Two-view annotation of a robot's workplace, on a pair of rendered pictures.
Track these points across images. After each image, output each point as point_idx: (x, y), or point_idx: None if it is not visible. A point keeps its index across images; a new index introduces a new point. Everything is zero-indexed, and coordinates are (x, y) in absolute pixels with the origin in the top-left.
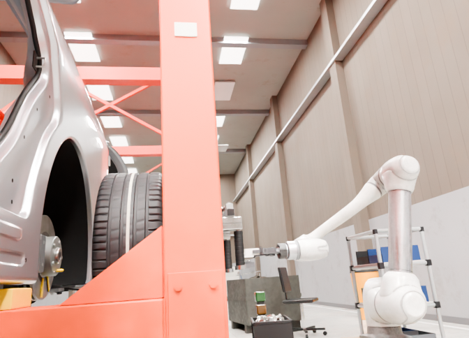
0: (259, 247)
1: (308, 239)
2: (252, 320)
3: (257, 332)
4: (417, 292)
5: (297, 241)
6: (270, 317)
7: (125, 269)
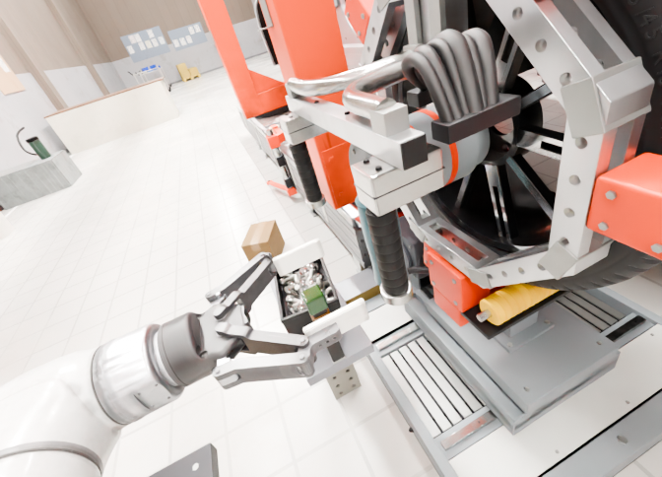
0: (271, 254)
1: (46, 363)
2: (326, 268)
3: (319, 261)
4: None
5: (98, 347)
6: (299, 271)
7: None
